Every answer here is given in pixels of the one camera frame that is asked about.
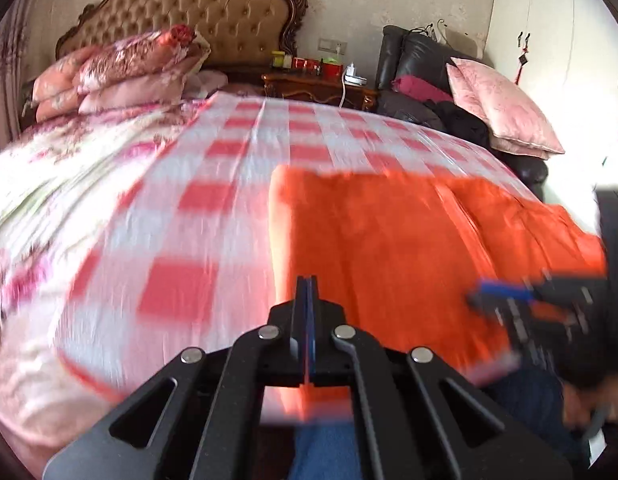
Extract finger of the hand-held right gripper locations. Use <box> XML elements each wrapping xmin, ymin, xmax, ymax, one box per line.
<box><xmin>466</xmin><ymin>271</ymin><xmax>597</xmax><ymax>356</ymax></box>

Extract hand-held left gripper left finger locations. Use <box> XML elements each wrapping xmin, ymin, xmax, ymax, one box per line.
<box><xmin>42</xmin><ymin>275</ymin><xmax>310</xmax><ymax>480</ymax></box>

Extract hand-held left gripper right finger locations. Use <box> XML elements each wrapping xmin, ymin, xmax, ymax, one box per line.
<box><xmin>309</xmin><ymin>275</ymin><xmax>574</xmax><ymax>480</ymax></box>

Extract orange pants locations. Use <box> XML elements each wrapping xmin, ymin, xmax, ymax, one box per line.
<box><xmin>261</xmin><ymin>165</ymin><xmax>610</xmax><ymax>422</ymax></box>

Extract person's right hand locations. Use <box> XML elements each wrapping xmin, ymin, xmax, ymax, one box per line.
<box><xmin>561</xmin><ymin>384</ymin><xmax>618</xmax><ymax>433</ymax></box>

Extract person's right leg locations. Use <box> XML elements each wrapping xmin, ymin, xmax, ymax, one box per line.
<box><xmin>481</xmin><ymin>367</ymin><xmax>590</xmax><ymax>461</ymax></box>

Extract person's leg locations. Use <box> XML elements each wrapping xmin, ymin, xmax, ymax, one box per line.
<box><xmin>289</xmin><ymin>422</ymin><xmax>365</xmax><ymax>480</ymax></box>
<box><xmin>481</xmin><ymin>367</ymin><xmax>590</xmax><ymax>461</ymax></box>

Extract person's left leg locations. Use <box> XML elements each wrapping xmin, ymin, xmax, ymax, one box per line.
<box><xmin>289</xmin><ymin>422</ymin><xmax>365</xmax><ymax>480</ymax></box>

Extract pink checkered plastic cover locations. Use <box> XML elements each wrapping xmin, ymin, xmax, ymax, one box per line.
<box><xmin>54</xmin><ymin>92</ymin><xmax>540</xmax><ymax>411</ymax></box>

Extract pink floral cushion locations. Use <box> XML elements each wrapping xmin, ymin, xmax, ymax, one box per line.
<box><xmin>446</xmin><ymin>57</ymin><xmax>566</xmax><ymax>155</ymax></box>
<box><xmin>489</xmin><ymin>135</ymin><xmax>550</xmax><ymax>162</ymax></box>

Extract black clothes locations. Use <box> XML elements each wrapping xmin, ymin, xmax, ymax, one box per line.
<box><xmin>429</xmin><ymin>100</ymin><xmax>492</xmax><ymax>149</ymax></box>

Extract black puffer jacket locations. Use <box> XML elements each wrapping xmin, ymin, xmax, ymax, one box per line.
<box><xmin>376</xmin><ymin>92</ymin><xmax>445</xmax><ymax>129</ymax></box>

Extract maroon cloth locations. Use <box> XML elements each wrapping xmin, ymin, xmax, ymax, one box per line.
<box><xmin>393</xmin><ymin>75</ymin><xmax>455</xmax><ymax>106</ymax></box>

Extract red knot ornament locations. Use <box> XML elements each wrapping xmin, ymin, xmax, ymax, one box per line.
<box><xmin>514</xmin><ymin>45</ymin><xmax>532</xmax><ymax>84</ymax></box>

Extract carved wooden nightstand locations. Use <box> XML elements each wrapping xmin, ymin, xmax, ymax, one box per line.
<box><xmin>261</xmin><ymin>71</ymin><xmax>380</xmax><ymax>113</ymax></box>

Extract black leather armchair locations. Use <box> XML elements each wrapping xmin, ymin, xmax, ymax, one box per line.
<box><xmin>375</xmin><ymin>25</ymin><xmax>550</xmax><ymax>201</ymax></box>

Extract beige massage cushion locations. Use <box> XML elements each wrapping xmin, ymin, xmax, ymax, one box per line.
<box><xmin>439</xmin><ymin>25</ymin><xmax>484</xmax><ymax>61</ymax></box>

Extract floral bed sheet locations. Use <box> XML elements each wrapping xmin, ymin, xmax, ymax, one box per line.
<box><xmin>0</xmin><ymin>100</ymin><xmax>210</xmax><ymax>463</ymax></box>

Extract white wardrobe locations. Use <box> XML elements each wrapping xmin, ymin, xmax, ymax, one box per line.
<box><xmin>484</xmin><ymin>0</ymin><xmax>618</xmax><ymax>196</ymax></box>

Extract folded floral quilt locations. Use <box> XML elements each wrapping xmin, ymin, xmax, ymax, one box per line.
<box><xmin>32</xmin><ymin>24</ymin><xmax>212</xmax><ymax>123</ymax></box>

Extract tufted carved wooden headboard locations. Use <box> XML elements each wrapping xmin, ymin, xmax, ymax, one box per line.
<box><xmin>55</xmin><ymin>0</ymin><xmax>310</xmax><ymax>80</ymax></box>

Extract floral curtain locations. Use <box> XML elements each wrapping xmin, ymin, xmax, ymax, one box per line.
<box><xmin>0</xmin><ymin>5</ymin><xmax>35</xmax><ymax>146</ymax></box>

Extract white charger with cable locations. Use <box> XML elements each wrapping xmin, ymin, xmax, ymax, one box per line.
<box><xmin>339</xmin><ymin>61</ymin><xmax>358</xmax><ymax>109</ymax></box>

